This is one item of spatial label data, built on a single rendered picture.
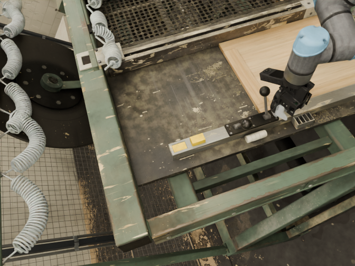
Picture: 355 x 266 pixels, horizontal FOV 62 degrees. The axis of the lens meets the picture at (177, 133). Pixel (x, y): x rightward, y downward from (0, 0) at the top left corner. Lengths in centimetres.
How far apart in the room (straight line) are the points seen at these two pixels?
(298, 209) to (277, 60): 79
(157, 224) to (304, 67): 62
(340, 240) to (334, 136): 136
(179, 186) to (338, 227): 164
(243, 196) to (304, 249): 172
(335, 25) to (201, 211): 64
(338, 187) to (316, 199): 13
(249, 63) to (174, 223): 77
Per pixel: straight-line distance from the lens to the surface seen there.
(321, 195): 167
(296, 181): 106
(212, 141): 109
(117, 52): 119
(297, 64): 85
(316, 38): 82
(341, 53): 87
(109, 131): 109
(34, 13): 705
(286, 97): 96
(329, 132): 130
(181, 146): 108
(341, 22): 90
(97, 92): 121
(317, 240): 261
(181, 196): 108
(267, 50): 144
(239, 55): 140
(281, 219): 179
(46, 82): 169
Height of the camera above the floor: 230
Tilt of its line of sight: 39 degrees down
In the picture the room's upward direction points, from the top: 83 degrees counter-clockwise
